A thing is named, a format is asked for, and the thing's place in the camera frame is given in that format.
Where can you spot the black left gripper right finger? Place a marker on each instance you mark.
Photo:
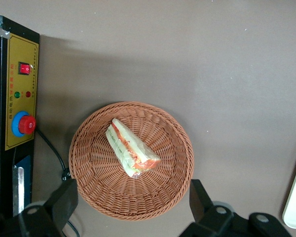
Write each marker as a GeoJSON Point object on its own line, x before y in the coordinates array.
{"type": "Point", "coordinates": [199, 200]}

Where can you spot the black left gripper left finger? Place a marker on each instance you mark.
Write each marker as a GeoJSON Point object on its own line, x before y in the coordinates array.
{"type": "Point", "coordinates": [64, 202]}

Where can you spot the plastic-wrapped triangle sandwich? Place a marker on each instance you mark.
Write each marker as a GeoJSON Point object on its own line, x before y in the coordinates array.
{"type": "Point", "coordinates": [128, 145]}

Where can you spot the round brown wicker basket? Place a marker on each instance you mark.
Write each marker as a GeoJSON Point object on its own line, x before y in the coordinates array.
{"type": "Point", "coordinates": [162, 148]}

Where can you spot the black food warmer yellow panel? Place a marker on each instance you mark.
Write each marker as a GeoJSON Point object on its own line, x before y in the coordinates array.
{"type": "Point", "coordinates": [22, 49]}

